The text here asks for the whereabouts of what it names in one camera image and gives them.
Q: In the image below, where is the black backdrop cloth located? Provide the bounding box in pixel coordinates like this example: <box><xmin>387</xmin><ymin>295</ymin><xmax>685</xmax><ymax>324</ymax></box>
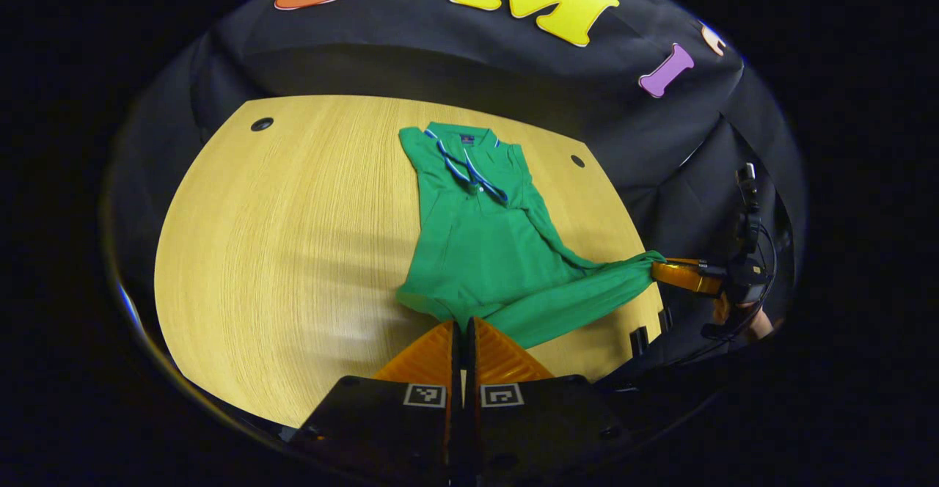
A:
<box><xmin>110</xmin><ymin>0</ymin><xmax>808</xmax><ymax>370</ymax></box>

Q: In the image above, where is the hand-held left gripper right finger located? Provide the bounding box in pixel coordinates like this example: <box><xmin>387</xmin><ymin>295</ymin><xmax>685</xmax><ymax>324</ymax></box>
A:
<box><xmin>464</xmin><ymin>317</ymin><xmax>639</xmax><ymax>487</ymax></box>

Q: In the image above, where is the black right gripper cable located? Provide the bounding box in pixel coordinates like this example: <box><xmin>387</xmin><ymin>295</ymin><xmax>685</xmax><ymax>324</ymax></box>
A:
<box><xmin>756</xmin><ymin>223</ymin><xmax>780</xmax><ymax>319</ymax></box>

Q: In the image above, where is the green T-shirt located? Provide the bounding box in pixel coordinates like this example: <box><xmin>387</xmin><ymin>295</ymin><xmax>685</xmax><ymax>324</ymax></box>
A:
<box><xmin>396</xmin><ymin>122</ymin><xmax>667</xmax><ymax>350</ymax></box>

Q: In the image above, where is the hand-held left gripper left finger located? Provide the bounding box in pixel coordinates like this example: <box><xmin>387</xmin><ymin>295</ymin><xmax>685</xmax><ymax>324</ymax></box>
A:
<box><xmin>292</xmin><ymin>320</ymin><xmax>463</xmax><ymax>487</ymax></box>

